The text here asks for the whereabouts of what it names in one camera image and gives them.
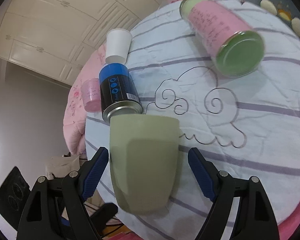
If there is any light green plastic cup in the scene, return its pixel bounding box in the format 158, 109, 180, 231
110, 114, 180, 215

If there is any small pink plastic cup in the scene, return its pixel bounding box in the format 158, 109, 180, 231
81, 78, 101, 113

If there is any white paper cup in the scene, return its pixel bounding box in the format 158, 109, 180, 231
105, 28, 132, 64

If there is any pink floral quilt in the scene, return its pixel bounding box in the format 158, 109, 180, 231
63, 44, 106, 155

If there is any white purple-striped table cloth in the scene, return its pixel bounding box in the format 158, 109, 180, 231
117, 0, 300, 239

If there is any blue and black can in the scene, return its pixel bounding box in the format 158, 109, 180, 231
99, 63, 143, 123

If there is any pink green cylindrical canister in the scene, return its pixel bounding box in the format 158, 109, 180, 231
179, 0, 265, 77

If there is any cream white wardrobe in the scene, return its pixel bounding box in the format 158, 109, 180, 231
0, 0, 161, 85

